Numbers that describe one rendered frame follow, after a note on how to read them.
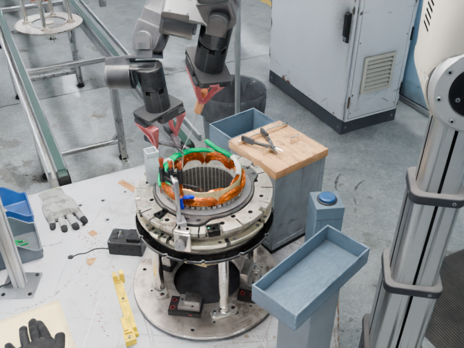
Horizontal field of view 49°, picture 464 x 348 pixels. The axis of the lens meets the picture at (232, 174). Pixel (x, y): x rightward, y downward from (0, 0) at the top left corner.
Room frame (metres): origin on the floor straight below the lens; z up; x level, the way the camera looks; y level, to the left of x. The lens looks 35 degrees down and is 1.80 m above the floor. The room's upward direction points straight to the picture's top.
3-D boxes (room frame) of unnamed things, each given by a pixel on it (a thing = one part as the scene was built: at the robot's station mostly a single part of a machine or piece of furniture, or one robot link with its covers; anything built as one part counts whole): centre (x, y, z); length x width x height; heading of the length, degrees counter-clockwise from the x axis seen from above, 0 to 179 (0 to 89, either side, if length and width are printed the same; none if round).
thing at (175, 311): (0.85, 0.11, 0.81); 0.08 x 0.05 x 0.01; 83
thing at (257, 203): (0.96, 0.07, 1.09); 0.32 x 0.32 x 0.01
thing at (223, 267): (0.84, 0.02, 0.91); 0.02 x 0.02 x 0.21
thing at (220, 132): (1.32, -0.03, 0.92); 0.17 x 0.11 x 0.28; 127
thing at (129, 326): (0.86, 0.27, 0.80); 0.22 x 0.04 x 0.03; 20
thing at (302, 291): (0.73, -0.16, 0.92); 0.25 x 0.11 x 0.28; 136
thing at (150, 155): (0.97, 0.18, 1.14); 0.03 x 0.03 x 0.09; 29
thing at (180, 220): (0.83, 0.11, 1.15); 0.03 x 0.02 x 0.12; 21
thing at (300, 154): (1.20, -0.13, 1.05); 0.20 x 0.19 x 0.02; 37
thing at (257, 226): (0.85, -0.03, 1.06); 0.09 x 0.04 x 0.01; 119
